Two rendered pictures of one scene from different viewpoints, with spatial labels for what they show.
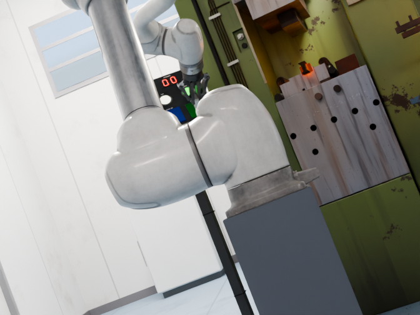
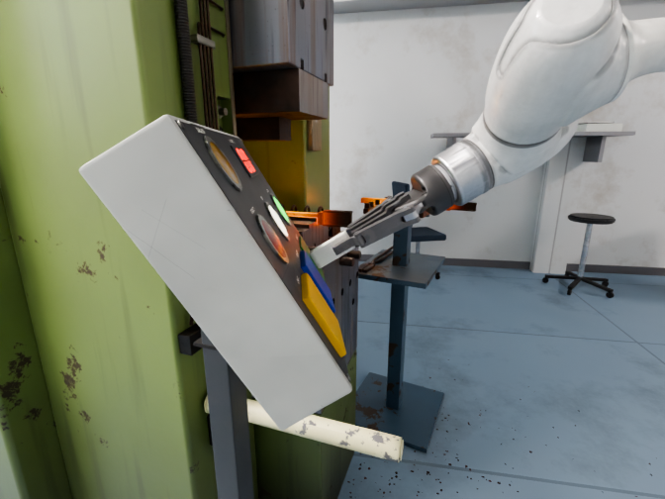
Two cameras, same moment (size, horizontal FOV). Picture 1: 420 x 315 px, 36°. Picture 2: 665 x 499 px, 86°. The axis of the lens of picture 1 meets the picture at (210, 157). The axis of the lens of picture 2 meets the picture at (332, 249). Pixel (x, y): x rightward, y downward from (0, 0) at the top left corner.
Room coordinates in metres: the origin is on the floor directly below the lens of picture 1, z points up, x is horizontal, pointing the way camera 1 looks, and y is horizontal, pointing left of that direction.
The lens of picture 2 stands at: (2.48, 0.53, 1.17)
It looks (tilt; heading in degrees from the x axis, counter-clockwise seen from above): 15 degrees down; 274
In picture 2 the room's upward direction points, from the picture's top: straight up
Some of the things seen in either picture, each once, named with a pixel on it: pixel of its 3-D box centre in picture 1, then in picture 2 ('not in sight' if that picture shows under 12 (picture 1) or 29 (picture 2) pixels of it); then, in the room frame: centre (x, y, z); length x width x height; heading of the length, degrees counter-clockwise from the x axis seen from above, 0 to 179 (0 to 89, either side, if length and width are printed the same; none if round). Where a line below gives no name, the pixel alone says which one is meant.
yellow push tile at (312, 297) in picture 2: not in sight; (319, 314); (2.52, 0.17, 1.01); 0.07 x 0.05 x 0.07; 100
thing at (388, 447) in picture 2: not in sight; (298, 423); (2.60, -0.11, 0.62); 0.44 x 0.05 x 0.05; 165
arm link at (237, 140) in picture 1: (235, 134); not in sight; (1.46, -0.07, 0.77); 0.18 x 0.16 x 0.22; 88
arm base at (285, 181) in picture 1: (271, 186); not in sight; (1.46, -0.10, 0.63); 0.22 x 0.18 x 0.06; 84
